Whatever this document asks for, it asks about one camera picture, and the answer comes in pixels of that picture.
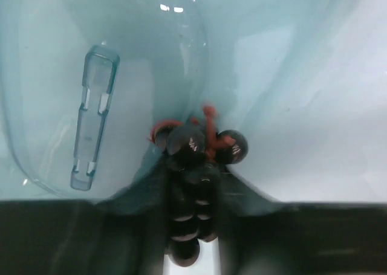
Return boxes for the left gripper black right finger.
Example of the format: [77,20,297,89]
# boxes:
[216,166,386,274]

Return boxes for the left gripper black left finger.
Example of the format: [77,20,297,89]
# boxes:
[1,163,167,274]

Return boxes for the dark purple grape bunch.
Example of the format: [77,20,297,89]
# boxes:
[148,105,249,267]

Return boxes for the teal transparent plastic tray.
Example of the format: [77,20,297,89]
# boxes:
[1,0,301,199]

